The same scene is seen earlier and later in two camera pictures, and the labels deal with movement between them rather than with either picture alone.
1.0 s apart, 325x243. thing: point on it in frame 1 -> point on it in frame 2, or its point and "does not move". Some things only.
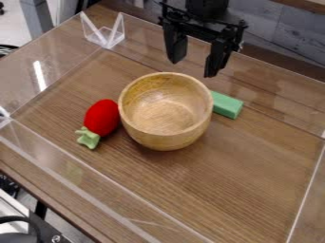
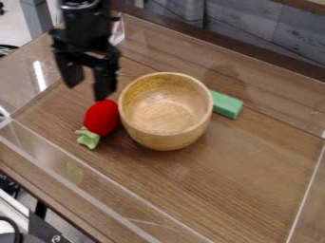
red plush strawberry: (102, 118) does not move
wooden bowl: (164, 108) does not move
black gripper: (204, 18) -> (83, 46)
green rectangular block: (225, 105) does not move
